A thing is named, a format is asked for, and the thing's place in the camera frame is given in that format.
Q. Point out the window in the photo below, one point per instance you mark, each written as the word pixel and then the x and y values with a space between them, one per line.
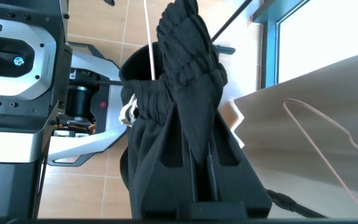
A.
pixel 322 31

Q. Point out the black shorts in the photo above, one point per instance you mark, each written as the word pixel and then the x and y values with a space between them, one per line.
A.
pixel 185 62

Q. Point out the black clothes rack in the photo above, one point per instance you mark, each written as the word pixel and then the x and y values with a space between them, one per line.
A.
pixel 228 21

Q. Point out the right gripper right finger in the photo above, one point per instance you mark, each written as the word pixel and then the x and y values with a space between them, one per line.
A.
pixel 238 186

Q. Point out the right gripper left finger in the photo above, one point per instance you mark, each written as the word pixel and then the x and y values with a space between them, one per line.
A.
pixel 163 186

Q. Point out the beige curtain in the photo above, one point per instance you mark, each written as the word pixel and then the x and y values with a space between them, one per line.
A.
pixel 306 140

